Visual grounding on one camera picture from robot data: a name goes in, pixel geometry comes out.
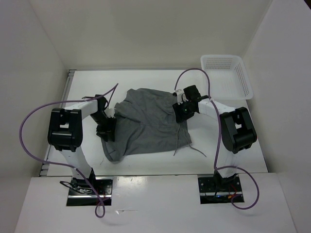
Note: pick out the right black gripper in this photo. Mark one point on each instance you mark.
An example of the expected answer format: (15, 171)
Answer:
(180, 115)

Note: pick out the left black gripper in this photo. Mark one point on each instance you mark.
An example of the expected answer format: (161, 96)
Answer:
(110, 129)

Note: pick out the white plastic basket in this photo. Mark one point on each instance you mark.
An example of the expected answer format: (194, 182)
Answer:
(228, 77)

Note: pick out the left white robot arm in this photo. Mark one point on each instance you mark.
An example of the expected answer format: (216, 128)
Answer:
(76, 158)

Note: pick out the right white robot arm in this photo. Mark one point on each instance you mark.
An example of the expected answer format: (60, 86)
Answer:
(235, 128)

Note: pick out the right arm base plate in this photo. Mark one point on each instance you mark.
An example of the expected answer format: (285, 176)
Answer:
(210, 193)

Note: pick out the grey shorts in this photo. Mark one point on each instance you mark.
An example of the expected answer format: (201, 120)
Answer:
(146, 123)

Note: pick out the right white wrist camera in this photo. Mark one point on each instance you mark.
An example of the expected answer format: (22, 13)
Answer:
(181, 96)

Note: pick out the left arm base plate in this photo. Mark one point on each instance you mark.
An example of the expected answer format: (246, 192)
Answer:
(86, 196)

